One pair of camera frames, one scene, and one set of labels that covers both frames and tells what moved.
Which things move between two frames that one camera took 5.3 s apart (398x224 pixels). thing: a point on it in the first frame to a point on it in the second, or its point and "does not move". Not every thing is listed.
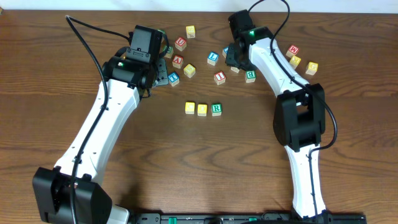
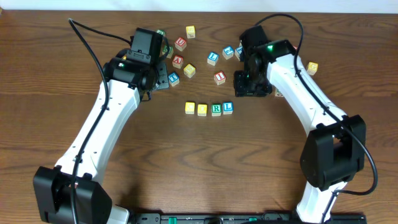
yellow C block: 189,107 does not move
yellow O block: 202,110 does not move
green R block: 216,109 does not move
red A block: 177,61 does not move
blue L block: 235,69 to 227,107
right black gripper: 234,55 to 249,88
